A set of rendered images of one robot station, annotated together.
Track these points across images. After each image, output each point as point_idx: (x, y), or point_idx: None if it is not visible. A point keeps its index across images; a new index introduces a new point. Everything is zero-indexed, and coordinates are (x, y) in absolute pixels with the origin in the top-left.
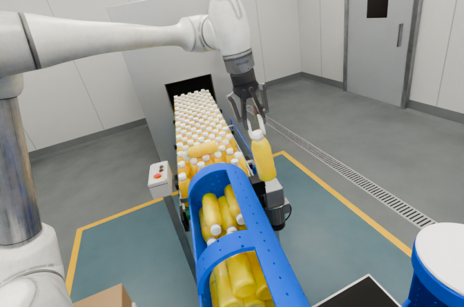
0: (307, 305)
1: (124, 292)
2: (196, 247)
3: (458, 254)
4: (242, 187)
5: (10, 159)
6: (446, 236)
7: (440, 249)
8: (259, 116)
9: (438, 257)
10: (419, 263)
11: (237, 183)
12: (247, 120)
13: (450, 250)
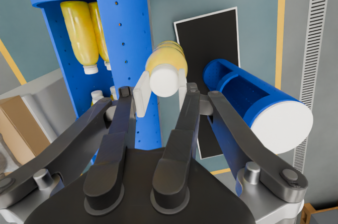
0: None
1: (7, 106)
2: (70, 83)
3: (276, 127)
4: (124, 53)
5: None
6: (286, 114)
7: (271, 121)
8: (181, 105)
9: (264, 126)
10: (250, 122)
11: (118, 44)
12: (139, 107)
13: (276, 123)
